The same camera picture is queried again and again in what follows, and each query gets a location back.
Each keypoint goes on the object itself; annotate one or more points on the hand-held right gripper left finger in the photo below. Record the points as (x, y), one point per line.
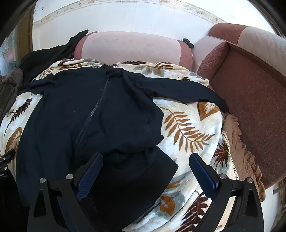
(89, 178)

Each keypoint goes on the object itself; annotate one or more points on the leaf print blanket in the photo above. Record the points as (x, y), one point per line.
(190, 125)

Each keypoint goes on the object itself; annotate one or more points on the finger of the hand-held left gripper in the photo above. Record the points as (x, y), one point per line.
(9, 154)

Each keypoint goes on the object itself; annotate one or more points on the wooden door frame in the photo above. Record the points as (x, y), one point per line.
(25, 35)

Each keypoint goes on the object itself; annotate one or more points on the tan ruffled sofa cover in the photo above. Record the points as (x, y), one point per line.
(242, 147)

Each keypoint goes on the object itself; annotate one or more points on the black garment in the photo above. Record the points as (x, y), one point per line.
(44, 58)

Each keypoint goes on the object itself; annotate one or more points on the navy zip jacket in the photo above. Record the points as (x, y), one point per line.
(116, 116)

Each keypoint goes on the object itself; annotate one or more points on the small black clip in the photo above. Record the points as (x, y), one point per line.
(187, 42)

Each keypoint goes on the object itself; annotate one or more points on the pink brown armchair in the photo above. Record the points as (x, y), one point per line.
(257, 100)

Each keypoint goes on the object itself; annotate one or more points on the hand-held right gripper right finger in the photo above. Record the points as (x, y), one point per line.
(204, 176)

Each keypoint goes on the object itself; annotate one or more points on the brown fuzzy cloth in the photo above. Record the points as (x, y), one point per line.
(10, 89)

